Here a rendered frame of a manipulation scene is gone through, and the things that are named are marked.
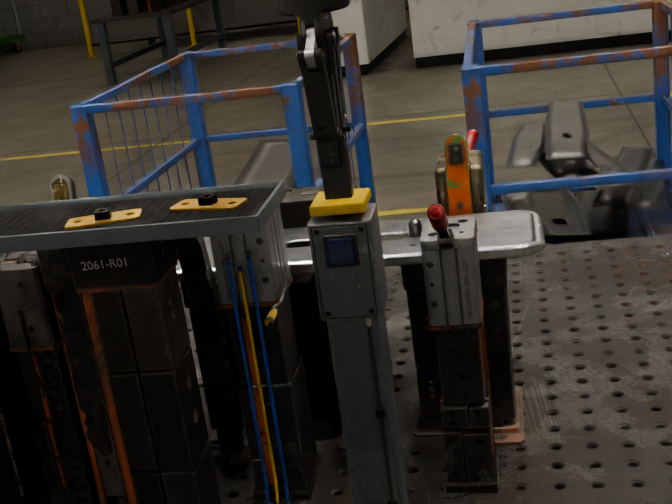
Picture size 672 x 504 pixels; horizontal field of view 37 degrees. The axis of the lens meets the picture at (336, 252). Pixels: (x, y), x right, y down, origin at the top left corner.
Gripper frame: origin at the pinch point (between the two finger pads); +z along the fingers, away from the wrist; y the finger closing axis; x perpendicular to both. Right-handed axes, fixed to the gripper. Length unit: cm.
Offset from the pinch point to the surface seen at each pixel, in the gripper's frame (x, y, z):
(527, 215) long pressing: -20.0, 38.3, 19.5
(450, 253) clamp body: -10.4, 12.6, 15.4
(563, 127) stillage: -36, 269, 61
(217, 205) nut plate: 13.8, -0.4, 3.2
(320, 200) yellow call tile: 2.0, -0.8, 3.5
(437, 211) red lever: -10.3, 1.4, 6.5
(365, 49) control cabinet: 111, 812, 97
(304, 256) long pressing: 11.3, 27.4, 19.5
